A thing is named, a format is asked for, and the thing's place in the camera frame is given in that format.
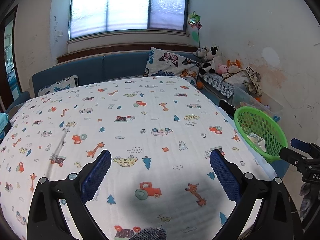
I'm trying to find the cow plush toy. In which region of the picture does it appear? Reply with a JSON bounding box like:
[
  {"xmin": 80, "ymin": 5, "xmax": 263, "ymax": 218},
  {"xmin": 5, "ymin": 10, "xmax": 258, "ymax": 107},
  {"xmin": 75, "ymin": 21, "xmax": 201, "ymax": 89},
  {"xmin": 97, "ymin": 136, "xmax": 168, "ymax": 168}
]
[{"xmin": 199, "ymin": 46, "xmax": 220, "ymax": 75}]

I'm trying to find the small butterfly pillow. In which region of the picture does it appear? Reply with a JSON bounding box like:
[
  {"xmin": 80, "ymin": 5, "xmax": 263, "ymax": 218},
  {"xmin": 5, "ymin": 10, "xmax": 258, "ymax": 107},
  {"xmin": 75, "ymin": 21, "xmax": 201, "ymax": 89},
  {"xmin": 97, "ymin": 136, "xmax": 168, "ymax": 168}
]
[{"xmin": 38, "ymin": 75, "xmax": 79, "ymax": 96}]

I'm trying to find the blue sofa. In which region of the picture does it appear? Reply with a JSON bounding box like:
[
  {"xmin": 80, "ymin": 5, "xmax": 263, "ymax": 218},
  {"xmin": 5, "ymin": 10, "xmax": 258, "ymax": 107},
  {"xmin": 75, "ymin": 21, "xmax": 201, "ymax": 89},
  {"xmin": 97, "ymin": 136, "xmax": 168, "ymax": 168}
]
[{"xmin": 4, "ymin": 50, "xmax": 241, "ymax": 116}]

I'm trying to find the green plastic basket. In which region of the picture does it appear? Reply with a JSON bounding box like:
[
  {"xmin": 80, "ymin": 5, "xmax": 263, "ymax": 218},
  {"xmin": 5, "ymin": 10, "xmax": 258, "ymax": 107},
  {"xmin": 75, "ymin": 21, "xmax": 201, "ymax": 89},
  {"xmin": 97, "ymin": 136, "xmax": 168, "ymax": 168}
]
[{"xmin": 234, "ymin": 106, "xmax": 288, "ymax": 163}]

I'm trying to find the window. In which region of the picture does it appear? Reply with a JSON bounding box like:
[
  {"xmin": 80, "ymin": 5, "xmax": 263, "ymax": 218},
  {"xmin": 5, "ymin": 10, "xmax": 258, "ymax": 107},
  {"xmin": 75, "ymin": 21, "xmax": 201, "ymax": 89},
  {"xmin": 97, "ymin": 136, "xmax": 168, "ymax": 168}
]
[{"xmin": 69, "ymin": 0, "xmax": 188, "ymax": 39}]

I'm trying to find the pink pig plush toy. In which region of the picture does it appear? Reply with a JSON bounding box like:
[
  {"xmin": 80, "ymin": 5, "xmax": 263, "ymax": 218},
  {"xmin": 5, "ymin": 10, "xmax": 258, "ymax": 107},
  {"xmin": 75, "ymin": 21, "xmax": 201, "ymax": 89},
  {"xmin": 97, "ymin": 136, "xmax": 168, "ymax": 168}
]
[{"xmin": 215, "ymin": 63, "xmax": 228, "ymax": 75}]

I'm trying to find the grey plush toy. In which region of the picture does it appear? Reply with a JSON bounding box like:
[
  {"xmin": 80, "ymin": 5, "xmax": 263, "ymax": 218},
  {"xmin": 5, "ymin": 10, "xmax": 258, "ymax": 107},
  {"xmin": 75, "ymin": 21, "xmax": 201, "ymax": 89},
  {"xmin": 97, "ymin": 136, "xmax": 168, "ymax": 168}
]
[{"xmin": 193, "ymin": 47, "xmax": 208, "ymax": 59}]

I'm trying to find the blue wet wipes pack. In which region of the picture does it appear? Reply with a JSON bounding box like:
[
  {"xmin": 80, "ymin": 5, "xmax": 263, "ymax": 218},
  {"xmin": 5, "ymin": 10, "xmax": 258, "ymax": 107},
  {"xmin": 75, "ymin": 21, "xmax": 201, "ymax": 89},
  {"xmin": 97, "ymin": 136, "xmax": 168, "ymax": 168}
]
[{"xmin": 0, "ymin": 113, "xmax": 11, "ymax": 140}]

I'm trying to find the colourful pinwheel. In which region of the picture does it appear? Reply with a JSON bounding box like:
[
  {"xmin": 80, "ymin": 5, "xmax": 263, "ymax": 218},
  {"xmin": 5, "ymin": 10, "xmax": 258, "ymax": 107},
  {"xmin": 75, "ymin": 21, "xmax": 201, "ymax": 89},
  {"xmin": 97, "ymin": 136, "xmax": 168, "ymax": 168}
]
[{"xmin": 188, "ymin": 11, "xmax": 202, "ymax": 47}]

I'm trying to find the clear plastic storage box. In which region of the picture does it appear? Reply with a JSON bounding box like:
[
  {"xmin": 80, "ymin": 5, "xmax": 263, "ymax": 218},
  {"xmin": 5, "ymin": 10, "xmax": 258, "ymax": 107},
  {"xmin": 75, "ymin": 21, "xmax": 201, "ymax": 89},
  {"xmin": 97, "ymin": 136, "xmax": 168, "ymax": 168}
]
[{"xmin": 232, "ymin": 87, "xmax": 283, "ymax": 122}]

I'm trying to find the blue white milk carton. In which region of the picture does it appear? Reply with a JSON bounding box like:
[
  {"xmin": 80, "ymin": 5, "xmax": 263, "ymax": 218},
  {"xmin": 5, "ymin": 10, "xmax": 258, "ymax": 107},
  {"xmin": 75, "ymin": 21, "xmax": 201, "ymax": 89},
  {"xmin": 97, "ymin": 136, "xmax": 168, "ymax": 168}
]
[{"xmin": 247, "ymin": 133, "xmax": 266, "ymax": 152}]

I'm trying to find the orange fox plush toy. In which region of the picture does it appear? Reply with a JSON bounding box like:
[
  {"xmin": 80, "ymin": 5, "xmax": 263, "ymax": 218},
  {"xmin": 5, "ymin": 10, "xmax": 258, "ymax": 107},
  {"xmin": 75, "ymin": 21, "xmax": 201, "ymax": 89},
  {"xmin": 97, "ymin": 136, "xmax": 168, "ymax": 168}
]
[{"xmin": 227, "ymin": 60, "xmax": 242, "ymax": 74}]

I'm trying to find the crumpled beige cloth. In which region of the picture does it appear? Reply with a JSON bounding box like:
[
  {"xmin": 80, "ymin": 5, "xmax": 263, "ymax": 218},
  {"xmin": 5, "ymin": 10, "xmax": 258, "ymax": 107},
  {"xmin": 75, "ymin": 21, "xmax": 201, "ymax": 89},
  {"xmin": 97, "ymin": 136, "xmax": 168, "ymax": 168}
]
[{"xmin": 222, "ymin": 66, "xmax": 263, "ymax": 97}]

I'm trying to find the doorway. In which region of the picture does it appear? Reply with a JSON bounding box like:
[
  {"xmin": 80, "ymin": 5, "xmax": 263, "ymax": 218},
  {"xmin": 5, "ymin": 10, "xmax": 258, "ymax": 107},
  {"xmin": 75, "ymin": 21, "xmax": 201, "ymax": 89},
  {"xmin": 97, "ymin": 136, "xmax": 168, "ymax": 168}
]
[{"xmin": 1, "ymin": 6, "xmax": 21, "ymax": 112}]

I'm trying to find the butterfly print pillow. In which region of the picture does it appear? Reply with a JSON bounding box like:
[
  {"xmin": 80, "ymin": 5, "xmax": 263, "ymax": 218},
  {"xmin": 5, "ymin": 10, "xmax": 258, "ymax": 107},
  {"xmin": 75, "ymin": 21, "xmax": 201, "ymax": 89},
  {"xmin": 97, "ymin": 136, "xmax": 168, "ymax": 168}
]
[{"xmin": 144, "ymin": 47, "xmax": 200, "ymax": 87}]

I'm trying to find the cartoon print tablecloth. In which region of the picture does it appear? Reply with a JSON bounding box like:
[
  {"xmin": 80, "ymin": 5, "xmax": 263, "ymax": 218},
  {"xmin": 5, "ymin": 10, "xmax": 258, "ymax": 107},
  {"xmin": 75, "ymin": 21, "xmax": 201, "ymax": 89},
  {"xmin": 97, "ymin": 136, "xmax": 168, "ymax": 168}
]
[{"xmin": 1, "ymin": 76, "xmax": 276, "ymax": 239}]

